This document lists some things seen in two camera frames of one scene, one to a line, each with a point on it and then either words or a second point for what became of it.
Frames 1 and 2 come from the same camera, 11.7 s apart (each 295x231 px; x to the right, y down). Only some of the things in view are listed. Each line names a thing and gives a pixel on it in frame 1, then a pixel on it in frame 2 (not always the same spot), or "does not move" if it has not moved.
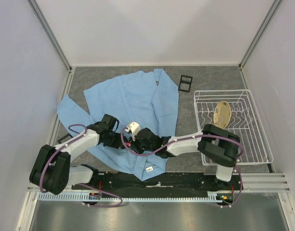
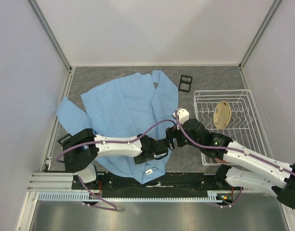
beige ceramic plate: [222, 114] does not move
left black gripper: [117, 144] → [138, 160]
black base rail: [172, 182] does not move
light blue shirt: [146, 97] does not move
